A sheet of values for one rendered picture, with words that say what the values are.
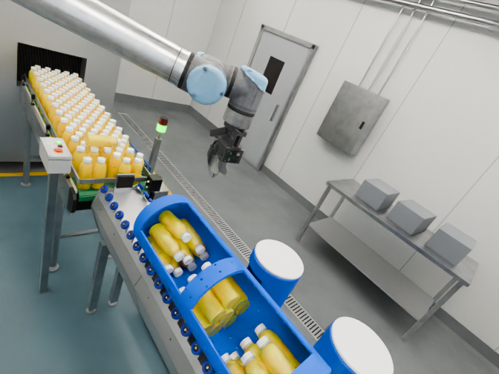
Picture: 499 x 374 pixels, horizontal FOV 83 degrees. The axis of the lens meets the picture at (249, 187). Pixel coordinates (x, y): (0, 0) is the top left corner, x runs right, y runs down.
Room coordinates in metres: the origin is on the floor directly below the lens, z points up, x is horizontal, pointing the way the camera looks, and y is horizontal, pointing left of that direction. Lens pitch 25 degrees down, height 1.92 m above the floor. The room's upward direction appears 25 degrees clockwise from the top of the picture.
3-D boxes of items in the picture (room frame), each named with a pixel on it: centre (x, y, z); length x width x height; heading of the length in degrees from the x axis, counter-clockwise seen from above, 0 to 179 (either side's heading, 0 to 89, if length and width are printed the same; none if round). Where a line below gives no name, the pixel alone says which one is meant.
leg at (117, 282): (1.33, 0.55, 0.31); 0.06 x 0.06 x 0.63; 53
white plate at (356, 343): (0.90, -0.71, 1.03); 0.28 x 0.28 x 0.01
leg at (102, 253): (1.22, 0.63, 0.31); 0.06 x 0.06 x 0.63; 53
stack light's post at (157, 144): (1.83, 0.73, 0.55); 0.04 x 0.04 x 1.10; 53
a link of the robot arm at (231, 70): (0.84, 0.23, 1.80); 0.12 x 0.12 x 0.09; 16
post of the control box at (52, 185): (1.21, 0.98, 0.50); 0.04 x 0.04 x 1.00; 53
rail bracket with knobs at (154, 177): (1.50, 0.56, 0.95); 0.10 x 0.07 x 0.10; 143
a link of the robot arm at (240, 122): (0.88, 0.12, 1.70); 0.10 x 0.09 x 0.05; 133
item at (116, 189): (1.31, 0.64, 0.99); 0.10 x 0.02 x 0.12; 143
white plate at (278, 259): (1.23, -0.30, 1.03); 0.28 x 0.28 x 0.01
